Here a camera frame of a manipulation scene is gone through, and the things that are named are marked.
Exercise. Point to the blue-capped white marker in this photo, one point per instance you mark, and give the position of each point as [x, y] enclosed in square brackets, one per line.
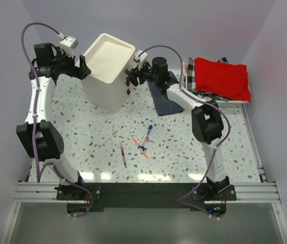
[145, 135]

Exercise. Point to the red folded cloth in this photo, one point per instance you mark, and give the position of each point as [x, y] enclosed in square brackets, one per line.
[226, 80]

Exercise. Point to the white cloth basket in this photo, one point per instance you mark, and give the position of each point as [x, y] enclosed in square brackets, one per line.
[206, 96]

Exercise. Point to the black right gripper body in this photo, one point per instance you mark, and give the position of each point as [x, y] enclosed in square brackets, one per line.
[147, 74]

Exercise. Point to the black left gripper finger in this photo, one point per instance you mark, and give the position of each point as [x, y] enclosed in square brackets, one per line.
[81, 72]
[82, 62]

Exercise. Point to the cream drawer organizer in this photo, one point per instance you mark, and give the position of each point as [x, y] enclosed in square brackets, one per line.
[108, 58]

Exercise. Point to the pink-capped white marker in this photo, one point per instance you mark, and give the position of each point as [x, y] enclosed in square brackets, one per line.
[150, 147]

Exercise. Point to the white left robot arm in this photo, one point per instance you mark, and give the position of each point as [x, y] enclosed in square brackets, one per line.
[39, 137]

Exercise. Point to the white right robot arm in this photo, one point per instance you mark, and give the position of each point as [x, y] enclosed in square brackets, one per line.
[207, 125]

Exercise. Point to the red pen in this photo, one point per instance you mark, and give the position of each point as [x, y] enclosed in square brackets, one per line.
[123, 154]

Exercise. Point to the black white checkered cloth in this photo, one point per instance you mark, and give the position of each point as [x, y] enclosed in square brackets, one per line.
[189, 72]

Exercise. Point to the dark blue pencil pouch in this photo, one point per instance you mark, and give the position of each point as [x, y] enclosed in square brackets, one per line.
[162, 105]

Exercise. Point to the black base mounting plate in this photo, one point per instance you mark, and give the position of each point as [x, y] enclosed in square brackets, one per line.
[99, 196]

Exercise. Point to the aluminium frame rail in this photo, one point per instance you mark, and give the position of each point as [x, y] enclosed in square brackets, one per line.
[37, 216]

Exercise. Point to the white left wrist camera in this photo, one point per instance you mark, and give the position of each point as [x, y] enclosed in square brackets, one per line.
[68, 44]

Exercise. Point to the orange marker pen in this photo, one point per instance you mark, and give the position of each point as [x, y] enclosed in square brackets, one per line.
[139, 146]

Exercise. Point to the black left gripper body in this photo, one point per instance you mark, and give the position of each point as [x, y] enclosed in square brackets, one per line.
[65, 63]

